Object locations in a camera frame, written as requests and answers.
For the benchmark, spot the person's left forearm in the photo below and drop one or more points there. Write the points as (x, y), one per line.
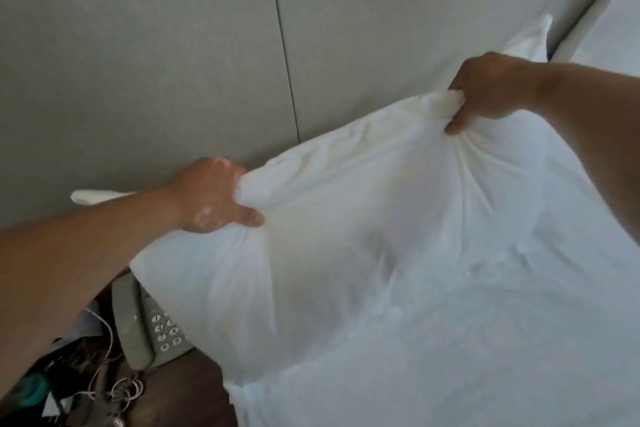
(75, 261)

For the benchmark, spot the white pillow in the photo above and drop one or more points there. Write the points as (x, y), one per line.
(530, 39)
(360, 241)
(600, 21)

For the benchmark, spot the person's right hand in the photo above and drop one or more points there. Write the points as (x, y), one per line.
(492, 86)

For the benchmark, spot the white bed sheet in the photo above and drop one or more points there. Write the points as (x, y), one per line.
(500, 331)

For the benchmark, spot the person's right thumb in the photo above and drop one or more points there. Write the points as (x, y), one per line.
(457, 121)

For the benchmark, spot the person's right forearm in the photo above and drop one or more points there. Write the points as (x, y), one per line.
(595, 126)

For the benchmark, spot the grey desk telephone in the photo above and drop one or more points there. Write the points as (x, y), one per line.
(145, 324)

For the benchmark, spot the dark wooden nightstand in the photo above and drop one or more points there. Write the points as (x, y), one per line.
(150, 386)

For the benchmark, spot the person's left hand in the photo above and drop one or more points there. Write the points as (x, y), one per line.
(207, 196)

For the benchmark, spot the person's left thumb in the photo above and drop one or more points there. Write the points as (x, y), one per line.
(246, 215)

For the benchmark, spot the grey padded headboard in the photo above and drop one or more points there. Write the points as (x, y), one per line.
(250, 51)

